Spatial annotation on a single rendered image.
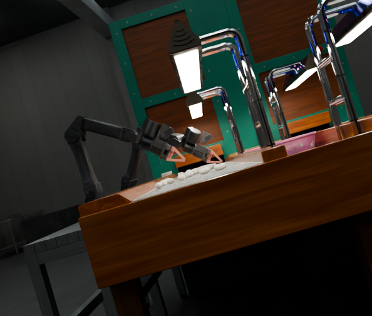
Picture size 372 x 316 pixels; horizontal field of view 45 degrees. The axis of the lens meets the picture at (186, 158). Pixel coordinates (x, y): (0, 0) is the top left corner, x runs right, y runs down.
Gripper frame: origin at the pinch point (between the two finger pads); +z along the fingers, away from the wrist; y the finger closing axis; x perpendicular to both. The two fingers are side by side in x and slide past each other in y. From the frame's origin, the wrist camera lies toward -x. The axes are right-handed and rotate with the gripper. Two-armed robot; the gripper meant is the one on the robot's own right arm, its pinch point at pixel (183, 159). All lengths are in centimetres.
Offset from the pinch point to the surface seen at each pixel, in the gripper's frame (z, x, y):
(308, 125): 57, -49, 82
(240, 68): 7, -34, -50
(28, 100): -484, 40, 961
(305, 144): 40, -24, -24
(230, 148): 20, -17, 88
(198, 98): -5.5, -27.5, 9.9
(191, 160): 1, 0, 82
